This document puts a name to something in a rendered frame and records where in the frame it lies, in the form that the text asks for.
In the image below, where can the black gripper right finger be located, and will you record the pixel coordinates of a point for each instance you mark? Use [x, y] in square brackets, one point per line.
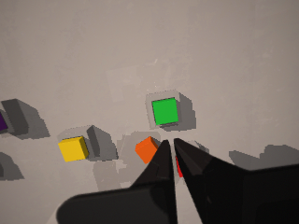
[224, 193]

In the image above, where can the red button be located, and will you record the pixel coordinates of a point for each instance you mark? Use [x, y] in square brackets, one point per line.
[175, 160]

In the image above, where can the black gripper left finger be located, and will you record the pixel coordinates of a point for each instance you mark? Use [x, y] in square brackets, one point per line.
[150, 200]

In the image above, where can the orange block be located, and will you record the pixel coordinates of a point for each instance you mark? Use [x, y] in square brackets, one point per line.
[146, 149]

